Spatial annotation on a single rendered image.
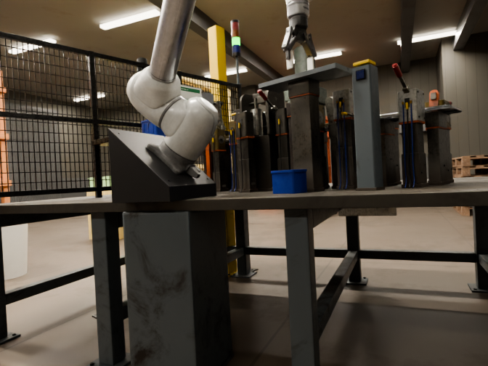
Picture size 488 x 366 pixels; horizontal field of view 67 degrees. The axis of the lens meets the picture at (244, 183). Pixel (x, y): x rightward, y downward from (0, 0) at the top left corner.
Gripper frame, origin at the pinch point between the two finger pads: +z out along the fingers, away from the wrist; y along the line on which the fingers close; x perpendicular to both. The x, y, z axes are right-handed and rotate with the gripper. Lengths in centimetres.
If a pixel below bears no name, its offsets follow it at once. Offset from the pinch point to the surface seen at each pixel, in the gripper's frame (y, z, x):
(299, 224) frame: -27, 59, -17
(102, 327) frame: -62, 103, 63
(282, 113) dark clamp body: 8.0, 14.6, 18.1
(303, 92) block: -3.3, 10.7, -3.1
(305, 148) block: -3.0, 32.8, -2.5
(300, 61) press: 424, -167, 325
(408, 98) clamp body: 15.7, 17.3, -36.1
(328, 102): 18.5, 11.6, -0.2
